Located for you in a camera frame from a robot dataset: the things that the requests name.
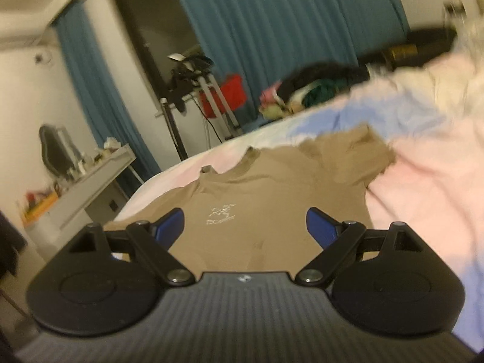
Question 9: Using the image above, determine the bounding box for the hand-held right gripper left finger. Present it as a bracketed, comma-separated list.
[68, 208, 196, 286]

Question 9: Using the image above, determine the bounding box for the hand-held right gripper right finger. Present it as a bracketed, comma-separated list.
[295, 207, 425, 287]

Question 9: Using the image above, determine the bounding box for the tan printed t-shirt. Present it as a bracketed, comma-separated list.
[104, 123, 396, 273]

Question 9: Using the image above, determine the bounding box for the white vanity desk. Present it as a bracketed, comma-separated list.
[21, 144, 137, 261]

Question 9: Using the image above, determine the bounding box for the bed with pastel sheet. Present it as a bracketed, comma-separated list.
[113, 51, 484, 352]

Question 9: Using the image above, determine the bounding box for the black white upright stand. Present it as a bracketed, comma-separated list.
[159, 96, 190, 161]

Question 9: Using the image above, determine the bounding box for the cluster of cosmetic bottles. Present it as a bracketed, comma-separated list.
[23, 147, 114, 216]

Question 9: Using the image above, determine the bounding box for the yellow garment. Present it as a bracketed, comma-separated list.
[263, 104, 289, 119]

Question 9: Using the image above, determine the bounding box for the dark green garment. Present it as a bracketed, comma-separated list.
[302, 83, 341, 108]

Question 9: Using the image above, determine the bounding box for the silver tripod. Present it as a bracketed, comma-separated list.
[168, 54, 243, 137]

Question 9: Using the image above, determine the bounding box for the wavy vanity mirror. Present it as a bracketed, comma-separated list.
[39, 125, 82, 179]

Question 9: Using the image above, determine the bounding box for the narrow blue curtain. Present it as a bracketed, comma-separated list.
[53, 0, 161, 186]

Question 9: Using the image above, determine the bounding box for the pink garment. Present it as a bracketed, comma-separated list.
[260, 81, 284, 106]

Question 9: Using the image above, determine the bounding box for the red bag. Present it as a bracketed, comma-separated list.
[200, 75, 246, 116]

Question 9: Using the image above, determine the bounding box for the black garment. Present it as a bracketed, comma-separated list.
[278, 62, 369, 97]

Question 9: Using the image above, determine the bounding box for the pastel tie-dye duvet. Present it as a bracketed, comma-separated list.
[329, 19, 484, 152]

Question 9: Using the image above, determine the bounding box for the dark window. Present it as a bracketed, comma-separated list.
[111, 0, 212, 114]

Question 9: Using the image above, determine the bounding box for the wide blue curtain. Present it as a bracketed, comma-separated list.
[164, 0, 411, 129]

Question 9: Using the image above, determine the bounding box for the black sofa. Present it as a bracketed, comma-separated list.
[359, 26, 460, 70]

